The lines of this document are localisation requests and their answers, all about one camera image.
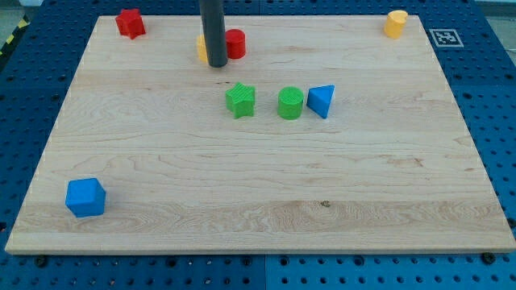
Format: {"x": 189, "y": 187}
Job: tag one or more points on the green cylinder block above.
{"x": 290, "y": 102}

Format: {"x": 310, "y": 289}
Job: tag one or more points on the light wooden board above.
{"x": 391, "y": 170}

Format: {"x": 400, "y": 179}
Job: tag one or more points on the yellow hexagon block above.
{"x": 201, "y": 48}

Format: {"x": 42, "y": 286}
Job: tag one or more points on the red cylinder block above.
{"x": 236, "y": 44}

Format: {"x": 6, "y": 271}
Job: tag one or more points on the white fiducial marker tag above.
{"x": 446, "y": 38}

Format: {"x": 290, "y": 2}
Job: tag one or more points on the blue triangle block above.
{"x": 319, "y": 99}

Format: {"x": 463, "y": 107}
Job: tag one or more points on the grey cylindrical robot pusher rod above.
{"x": 213, "y": 25}

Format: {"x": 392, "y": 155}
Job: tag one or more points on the yellow heart block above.
{"x": 395, "y": 23}

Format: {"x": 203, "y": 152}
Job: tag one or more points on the green star block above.
{"x": 240, "y": 100}

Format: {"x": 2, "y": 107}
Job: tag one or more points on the blue cube block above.
{"x": 85, "y": 198}

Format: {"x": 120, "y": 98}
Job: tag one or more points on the red star block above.
{"x": 130, "y": 23}

